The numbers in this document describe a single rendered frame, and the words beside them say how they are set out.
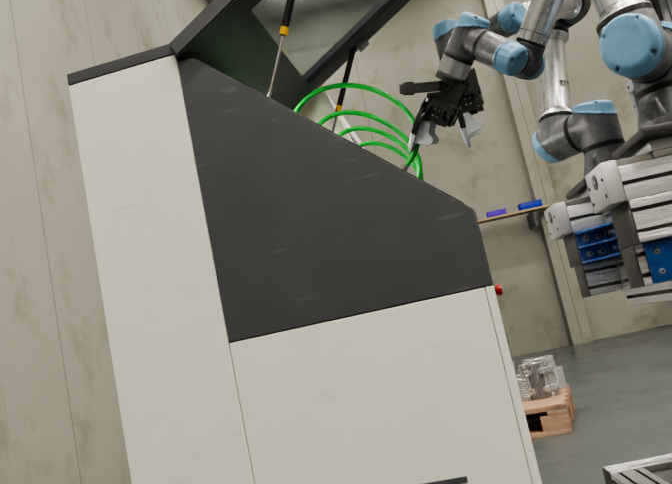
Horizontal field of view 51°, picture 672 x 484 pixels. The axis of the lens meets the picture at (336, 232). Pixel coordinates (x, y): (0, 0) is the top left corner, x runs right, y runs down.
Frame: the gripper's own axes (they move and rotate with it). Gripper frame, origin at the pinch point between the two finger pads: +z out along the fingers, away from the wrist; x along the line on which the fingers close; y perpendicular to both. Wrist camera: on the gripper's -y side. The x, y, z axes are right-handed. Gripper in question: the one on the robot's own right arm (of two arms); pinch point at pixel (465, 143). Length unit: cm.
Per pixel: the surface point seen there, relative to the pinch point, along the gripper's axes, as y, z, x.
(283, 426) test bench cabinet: -52, 61, -47
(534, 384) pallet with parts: 14, 95, 261
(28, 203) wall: -236, -65, 155
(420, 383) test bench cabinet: -22, 58, -47
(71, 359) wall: -238, 24, 179
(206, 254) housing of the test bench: -62, 21, -47
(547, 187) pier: 135, -122, 934
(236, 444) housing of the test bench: -63, 63, -47
